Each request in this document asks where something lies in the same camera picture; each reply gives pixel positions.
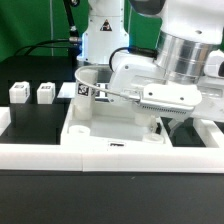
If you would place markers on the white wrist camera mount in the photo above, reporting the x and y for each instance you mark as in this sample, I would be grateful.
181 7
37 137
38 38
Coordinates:
171 101

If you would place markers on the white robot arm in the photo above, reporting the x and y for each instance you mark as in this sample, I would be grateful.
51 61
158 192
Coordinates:
188 42

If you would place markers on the white square table top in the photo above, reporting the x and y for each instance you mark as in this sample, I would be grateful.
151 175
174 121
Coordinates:
110 127

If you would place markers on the white U-shaped fence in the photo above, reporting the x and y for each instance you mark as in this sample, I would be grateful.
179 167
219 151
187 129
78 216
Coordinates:
102 155

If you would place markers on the white marker base plate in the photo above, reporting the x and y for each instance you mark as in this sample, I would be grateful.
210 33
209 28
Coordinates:
67 91

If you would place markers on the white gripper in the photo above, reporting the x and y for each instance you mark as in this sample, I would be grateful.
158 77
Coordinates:
131 73

